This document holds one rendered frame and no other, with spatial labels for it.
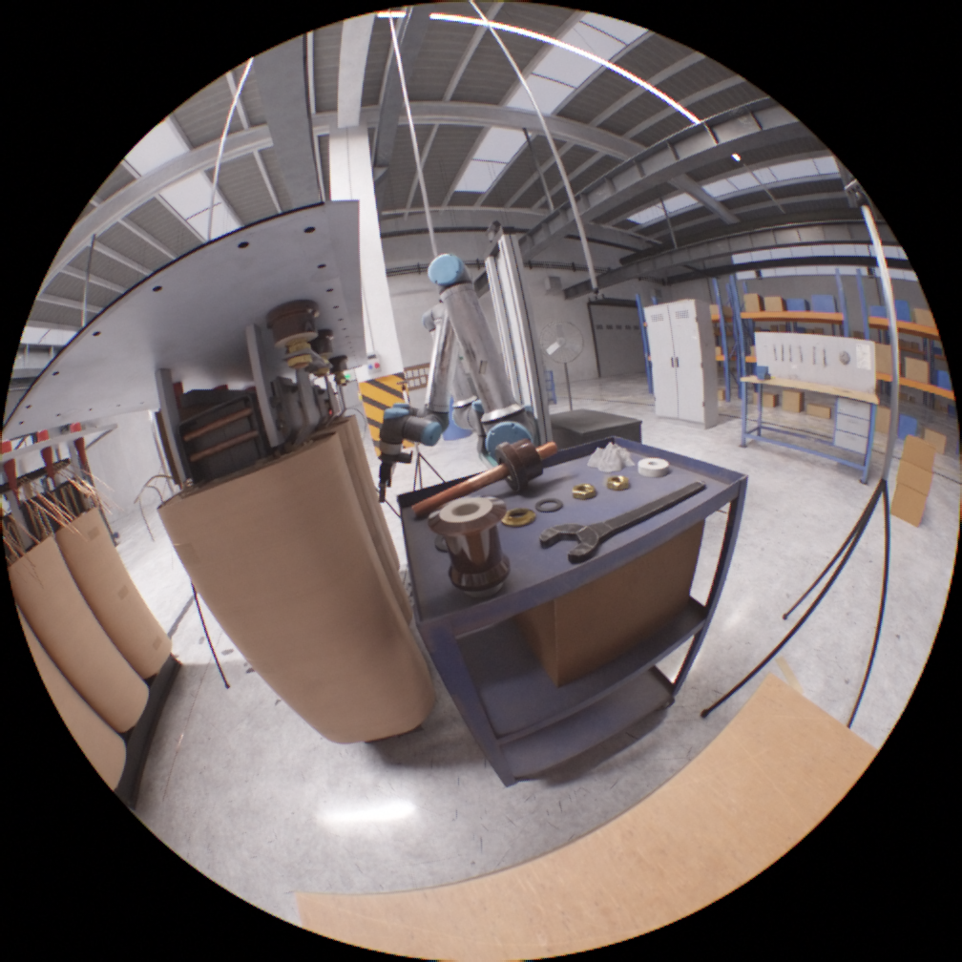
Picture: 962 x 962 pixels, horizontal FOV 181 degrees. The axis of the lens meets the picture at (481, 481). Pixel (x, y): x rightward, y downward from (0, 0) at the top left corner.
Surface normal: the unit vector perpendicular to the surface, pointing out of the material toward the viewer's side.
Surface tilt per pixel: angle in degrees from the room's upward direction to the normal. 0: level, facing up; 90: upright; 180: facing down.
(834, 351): 90
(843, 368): 90
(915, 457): 90
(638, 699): 0
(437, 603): 0
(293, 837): 0
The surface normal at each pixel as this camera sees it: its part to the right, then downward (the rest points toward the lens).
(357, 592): 0.91, -0.03
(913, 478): -0.97, 0.23
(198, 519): 0.37, 0.26
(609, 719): -0.18, -0.93
